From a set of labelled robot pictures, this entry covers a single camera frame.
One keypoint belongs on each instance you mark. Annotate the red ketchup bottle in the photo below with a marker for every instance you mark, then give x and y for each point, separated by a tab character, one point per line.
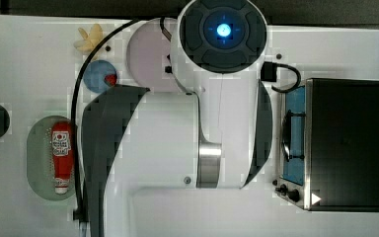
62	156

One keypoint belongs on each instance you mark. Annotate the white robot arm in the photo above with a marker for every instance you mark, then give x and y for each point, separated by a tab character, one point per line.
196	115

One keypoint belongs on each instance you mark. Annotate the large lilac plate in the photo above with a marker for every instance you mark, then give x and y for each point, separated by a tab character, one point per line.
148	59

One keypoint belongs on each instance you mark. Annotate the strawberry in blue bowl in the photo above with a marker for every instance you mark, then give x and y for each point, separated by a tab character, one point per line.
111	79

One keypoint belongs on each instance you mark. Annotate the small blue bowl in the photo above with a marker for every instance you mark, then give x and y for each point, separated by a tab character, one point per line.
95	73

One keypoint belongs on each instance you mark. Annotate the peeled toy banana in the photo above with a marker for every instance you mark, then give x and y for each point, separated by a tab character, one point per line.
89	40

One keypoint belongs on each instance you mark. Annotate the silver black toaster oven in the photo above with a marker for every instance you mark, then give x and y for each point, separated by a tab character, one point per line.
329	146

